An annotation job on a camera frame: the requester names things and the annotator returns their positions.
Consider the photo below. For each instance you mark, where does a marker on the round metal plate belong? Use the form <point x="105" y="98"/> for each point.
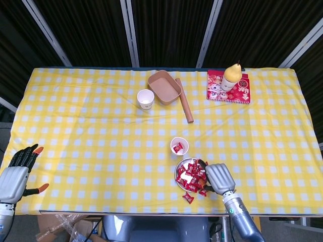
<point x="185" y="177"/>

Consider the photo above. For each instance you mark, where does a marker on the yellow white checkered tablecloth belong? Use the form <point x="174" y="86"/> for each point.
<point x="101" y="151"/>

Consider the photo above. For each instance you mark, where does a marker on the grey metal partition post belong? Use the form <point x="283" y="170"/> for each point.
<point x="7" y="104"/>
<point x="130" y="32"/>
<point x="305" y="46"/>
<point x="209" y="32"/>
<point x="47" y="32"/>

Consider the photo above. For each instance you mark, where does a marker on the grey robot torso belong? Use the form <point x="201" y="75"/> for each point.
<point x="156" y="229"/>

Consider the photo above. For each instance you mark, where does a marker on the brown cardboard box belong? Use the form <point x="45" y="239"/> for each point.
<point x="44" y="223"/>

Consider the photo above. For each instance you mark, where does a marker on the red spiral notebook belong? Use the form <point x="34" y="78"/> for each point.
<point x="237" y="95"/>

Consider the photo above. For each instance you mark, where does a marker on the wooden rolling pin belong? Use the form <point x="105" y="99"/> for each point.
<point x="185" y="103"/>

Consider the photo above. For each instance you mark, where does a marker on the white paper cup blue logo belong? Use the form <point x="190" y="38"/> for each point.
<point x="186" y="149"/>
<point x="145" y="98"/>
<point x="227" y="85"/>

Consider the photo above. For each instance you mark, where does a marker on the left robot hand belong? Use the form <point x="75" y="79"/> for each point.
<point x="12" y="181"/>

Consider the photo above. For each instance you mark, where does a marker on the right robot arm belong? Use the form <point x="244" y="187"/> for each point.
<point x="239" y="216"/>

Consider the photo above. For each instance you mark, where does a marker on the yellow pear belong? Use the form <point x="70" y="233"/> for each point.
<point x="233" y="73"/>

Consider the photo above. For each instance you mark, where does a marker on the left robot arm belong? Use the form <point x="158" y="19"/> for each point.
<point x="5" y="221"/>

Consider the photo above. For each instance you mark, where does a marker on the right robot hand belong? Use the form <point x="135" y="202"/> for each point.
<point x="220" y="179"/>

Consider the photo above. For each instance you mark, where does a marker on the brown paper food box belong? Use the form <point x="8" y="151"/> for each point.
<point x="164" y="88"/>

